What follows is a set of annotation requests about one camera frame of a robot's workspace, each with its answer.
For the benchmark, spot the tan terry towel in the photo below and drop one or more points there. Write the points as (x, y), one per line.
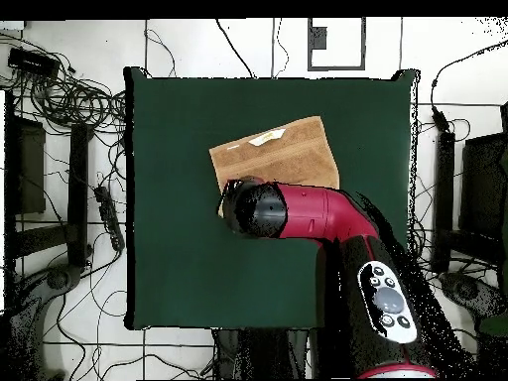
(285, 158)

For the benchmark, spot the dark green table cloth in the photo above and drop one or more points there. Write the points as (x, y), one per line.
(178, 258)

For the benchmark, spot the black power strip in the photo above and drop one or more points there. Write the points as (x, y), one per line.
(109, 216)

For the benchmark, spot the black metal stand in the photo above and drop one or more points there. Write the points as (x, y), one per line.
(482, 178)
(78, 178)

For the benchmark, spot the dark green round object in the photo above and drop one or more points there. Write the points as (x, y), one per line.
(496, 325)

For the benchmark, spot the black adapter box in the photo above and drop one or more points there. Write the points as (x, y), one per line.
(31, 61)

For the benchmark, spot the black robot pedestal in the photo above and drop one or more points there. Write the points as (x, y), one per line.
(254, 353)

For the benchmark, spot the grey square floor frame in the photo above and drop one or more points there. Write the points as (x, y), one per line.
(317, 39)

